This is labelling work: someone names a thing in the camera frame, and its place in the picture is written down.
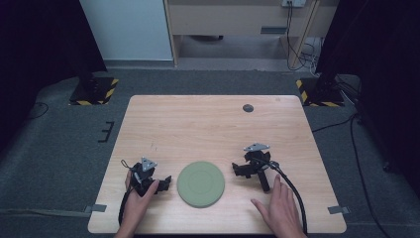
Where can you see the person's left hand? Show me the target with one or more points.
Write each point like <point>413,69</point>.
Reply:
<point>137,208</point>

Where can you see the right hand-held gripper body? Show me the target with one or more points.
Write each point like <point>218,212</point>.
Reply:
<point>259,162</point>

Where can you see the black curtain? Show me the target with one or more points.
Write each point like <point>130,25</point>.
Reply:
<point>379,49</point>
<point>43,49</point>

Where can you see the person's right hand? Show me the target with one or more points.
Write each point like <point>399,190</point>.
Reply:
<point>280,211</point>

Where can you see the grey wall socket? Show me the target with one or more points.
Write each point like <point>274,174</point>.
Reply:
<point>293,2</point>

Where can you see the black striped stand base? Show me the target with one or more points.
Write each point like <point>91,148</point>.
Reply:
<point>322,92</point>
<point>94,91</point>

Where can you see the grey tape piece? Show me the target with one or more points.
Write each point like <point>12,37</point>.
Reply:
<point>96,208</point>
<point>338,209</point>

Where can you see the green round plate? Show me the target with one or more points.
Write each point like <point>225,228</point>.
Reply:
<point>200,184</point>

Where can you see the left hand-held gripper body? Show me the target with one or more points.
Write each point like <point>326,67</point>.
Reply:
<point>142,183</point>

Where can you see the grey table grommet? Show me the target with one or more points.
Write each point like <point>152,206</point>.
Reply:
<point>248,108</point>

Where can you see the beige wooden desk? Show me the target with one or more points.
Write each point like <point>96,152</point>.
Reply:
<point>231,16</point>

